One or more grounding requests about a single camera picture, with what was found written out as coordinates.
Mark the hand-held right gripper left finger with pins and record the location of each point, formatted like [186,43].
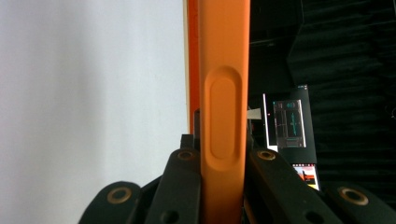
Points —
[190,142]

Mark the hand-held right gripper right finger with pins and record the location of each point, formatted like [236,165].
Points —
[274,186]

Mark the orange phone case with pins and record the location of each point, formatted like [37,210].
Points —
[224,93]

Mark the small screen with orange picture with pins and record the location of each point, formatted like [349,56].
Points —
[307,176]

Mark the computer monitor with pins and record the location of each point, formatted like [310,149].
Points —
[289,124]

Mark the small white paper tag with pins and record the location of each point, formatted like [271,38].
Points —
[254,113]

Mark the black curtain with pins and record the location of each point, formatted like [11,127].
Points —
[351,77]

